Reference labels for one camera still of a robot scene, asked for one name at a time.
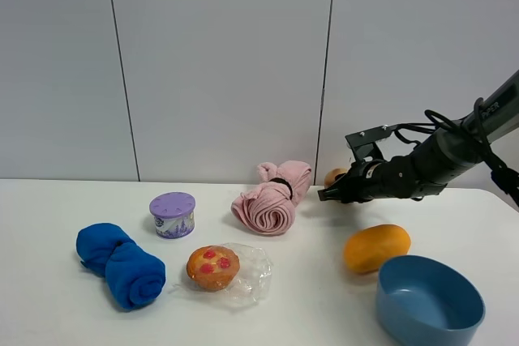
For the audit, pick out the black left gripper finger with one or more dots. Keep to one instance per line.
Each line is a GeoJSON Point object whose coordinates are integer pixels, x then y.
{"type": "Point", "coordinates": [334, 193]}

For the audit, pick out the toy potato with brown spots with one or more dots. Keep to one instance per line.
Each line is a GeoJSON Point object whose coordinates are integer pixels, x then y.
{"type": "Point", "coordinates": [333, 175]}

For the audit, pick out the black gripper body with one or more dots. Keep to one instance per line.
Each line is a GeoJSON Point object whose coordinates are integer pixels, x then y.
{"type": "Point", "coordinates": [379, 179]}

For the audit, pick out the toy muffin with red berries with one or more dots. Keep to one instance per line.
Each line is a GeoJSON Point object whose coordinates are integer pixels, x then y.
{"type": "Point", "coordinates": [213, 268]}

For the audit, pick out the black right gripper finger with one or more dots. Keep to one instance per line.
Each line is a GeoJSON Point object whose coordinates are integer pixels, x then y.
{"type": "Point", "coordinates": [339, 176]}

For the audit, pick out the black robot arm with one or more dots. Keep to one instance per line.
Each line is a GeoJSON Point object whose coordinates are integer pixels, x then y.
{"type": "Point", "coordinates": [415, 160]}

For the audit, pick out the orange toy mango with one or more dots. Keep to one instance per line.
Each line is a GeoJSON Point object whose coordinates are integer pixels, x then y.
{"type": "Point", "coordinates": [367, 250]}

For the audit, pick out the purple lidded round container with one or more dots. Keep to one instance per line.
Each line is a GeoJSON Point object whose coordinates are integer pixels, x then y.
{"type": "Point", "coordinates": [173, 214]}

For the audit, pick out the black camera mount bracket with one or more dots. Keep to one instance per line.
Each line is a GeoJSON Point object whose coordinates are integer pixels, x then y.
{"type": "Point", "coordinates": [363, 144]}

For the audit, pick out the clear plastic wrapper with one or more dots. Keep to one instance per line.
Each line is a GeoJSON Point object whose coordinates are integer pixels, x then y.
{"type": "Point", "coordinates": [249, 287]}

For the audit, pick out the blue plastic bowl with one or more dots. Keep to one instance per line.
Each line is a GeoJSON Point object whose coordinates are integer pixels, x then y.
{"type": "Point", "coordinates": [420, 301]}

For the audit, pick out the blue rolled towel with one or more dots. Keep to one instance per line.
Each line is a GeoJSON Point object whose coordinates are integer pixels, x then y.
{"type": "Point", "coordinates": [134, 277]}

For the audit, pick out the pink rolled towel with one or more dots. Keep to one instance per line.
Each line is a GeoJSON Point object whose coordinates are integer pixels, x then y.
{"type": "Point", "coordinates": [269, 208]}

